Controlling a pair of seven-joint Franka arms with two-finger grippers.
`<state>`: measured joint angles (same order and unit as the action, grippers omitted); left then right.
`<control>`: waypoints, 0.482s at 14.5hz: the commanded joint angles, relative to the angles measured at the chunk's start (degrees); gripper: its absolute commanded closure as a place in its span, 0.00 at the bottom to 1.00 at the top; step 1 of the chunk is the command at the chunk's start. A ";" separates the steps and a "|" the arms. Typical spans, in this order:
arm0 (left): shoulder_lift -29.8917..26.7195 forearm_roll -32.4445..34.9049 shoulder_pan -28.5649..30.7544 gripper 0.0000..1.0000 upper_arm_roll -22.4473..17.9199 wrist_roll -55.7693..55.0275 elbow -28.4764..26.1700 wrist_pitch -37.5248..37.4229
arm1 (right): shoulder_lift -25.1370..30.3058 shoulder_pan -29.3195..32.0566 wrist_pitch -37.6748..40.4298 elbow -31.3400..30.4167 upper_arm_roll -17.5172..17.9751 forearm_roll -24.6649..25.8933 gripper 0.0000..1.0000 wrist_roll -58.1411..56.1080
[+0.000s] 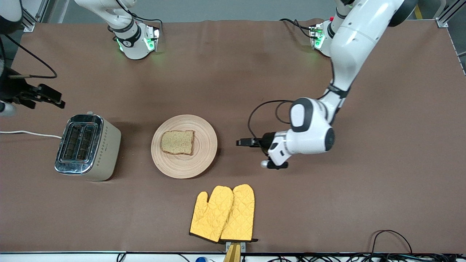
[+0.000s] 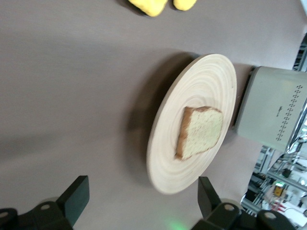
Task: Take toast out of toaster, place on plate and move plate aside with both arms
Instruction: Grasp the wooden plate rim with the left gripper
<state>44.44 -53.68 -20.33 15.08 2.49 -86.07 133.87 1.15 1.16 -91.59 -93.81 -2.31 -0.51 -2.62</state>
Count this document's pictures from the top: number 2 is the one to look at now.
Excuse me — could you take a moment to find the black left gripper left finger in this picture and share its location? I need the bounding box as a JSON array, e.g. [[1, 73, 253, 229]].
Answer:
[[23, 175, 90, 230]]

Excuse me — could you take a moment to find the slice of brown toast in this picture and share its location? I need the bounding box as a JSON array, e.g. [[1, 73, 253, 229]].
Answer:
[[174, 106, 224, 161]]

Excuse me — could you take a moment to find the round light wooden plate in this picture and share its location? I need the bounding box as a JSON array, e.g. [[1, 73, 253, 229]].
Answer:
[[146, 54, 238, 195]]

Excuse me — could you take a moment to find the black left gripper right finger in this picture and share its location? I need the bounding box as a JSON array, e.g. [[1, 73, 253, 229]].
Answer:
[[194, 176, 243, 230]]

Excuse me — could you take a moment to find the yellow quilted oven mitt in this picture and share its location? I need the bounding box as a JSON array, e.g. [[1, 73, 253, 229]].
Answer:
[[172, 0, 199, 12], [127, 0, 168, 17]]

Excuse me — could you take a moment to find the brown table cover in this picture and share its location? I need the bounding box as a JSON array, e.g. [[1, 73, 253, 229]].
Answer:
[[0, 0, 307, 230]]

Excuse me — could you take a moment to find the beige chrome two-slot toaster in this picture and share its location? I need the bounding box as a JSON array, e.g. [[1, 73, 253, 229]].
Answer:
[[232, 66, 307, 154]]

